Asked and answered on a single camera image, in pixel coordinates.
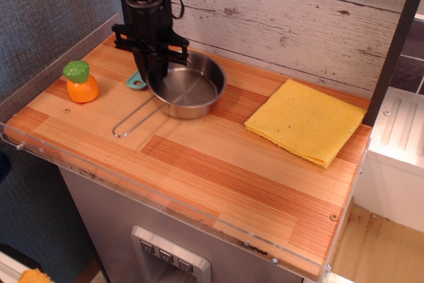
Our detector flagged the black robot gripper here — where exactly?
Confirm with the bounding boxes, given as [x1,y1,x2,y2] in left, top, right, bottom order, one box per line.
[112,0,189,88]

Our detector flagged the grey toy fridge cabinet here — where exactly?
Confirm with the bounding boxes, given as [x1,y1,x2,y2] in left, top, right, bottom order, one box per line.
[60,168,302,282]

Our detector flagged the yellow object bottom left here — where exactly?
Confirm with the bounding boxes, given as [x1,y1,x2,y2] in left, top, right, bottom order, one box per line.
[18,269,52,283]

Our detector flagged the silver dispenser panel with buttons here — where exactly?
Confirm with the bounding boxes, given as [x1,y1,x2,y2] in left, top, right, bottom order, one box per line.
[131,225,212,282]

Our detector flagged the clear acrylic front guard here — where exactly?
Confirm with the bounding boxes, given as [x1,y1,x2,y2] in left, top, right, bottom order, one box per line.
[5,118,337,279]

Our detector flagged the dark vertical post right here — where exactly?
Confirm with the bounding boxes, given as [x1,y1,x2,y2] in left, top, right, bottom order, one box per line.
[362,0,421,127]

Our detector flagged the teal dish brush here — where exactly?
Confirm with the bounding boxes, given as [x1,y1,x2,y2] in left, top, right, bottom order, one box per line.
[126,70,147,89]

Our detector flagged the yellow folded cloth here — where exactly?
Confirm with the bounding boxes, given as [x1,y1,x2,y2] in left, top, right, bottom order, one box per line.
[244,80,366,169]

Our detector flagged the stainless steel pot with handle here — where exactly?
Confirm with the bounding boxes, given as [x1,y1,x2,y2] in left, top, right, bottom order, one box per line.
[112,51,227,138]

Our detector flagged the orange toy carrot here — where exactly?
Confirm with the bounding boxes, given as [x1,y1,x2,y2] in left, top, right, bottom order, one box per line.
[63,60,99,103]

